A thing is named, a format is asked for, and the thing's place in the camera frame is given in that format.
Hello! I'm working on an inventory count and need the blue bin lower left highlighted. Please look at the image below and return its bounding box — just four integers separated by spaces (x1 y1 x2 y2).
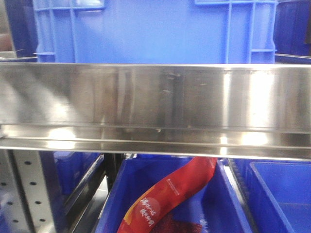
53 151 100 195

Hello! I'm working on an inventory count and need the blue bin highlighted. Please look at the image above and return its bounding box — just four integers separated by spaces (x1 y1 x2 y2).
247 162 311 233
95 156 252 233
53 151 100 195

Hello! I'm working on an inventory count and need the blue bin lower centre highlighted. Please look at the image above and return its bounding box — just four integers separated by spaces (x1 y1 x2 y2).
95 156 252 233

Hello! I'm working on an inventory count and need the blue bin lower right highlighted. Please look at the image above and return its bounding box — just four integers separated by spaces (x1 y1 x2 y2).
247 162 311 233

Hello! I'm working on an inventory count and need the red snack bag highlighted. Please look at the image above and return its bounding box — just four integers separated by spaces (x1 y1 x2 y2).
117 157 217 233

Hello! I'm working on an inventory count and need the blue crate on upper shelf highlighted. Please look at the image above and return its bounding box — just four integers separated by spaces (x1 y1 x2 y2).
33 0 277 64

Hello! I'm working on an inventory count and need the perforated metal shelf upright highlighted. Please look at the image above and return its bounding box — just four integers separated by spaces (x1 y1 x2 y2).
0 149 57 233

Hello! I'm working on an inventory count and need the stainless steel shelf rail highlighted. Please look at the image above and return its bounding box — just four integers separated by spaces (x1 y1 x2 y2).
0 63 311 160

